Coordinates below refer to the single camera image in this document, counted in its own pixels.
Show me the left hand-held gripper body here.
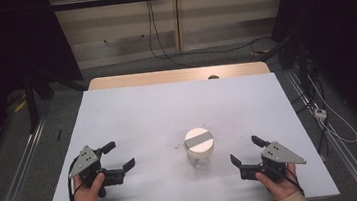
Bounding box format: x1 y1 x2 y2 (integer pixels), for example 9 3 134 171
65 141 129 201

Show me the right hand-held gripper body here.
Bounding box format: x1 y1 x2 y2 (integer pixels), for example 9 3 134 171
237 138 309 187

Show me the person's left hand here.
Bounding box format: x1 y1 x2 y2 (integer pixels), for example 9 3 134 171
71 171 109 201

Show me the person's right hand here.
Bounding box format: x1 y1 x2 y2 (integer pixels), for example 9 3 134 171
254 162 303 201

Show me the white table board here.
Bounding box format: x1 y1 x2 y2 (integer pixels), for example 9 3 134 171
32 65 341 201

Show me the black metal stand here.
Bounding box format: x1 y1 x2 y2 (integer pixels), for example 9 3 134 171
254 28 313 104
22 69 58 134

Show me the yellow tape strip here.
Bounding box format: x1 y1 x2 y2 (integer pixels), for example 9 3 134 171
13 99 29 114

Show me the wooden table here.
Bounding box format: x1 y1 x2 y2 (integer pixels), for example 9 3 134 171
87 59 271 93

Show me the black curtain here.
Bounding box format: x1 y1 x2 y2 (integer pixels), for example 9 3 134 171
0 0 93 181
268 0 357 163

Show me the right hand-held gripper black cable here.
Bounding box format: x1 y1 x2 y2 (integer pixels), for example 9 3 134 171
283 167 306 199

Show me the hand-held gripper black cable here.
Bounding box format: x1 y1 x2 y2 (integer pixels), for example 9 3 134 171
283 167 306 199
63 156 85 201

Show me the left hand-held gripper black cable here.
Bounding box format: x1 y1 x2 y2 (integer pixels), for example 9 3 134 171
63 156 85 201

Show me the aluminium floor rail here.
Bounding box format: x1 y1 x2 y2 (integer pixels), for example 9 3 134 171
0 113 57 201
284 63 357 201

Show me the white cable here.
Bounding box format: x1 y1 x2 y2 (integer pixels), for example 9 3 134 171
307 71 357 148

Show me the black hanging cable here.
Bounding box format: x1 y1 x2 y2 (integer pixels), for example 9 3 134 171
144 0 197 73

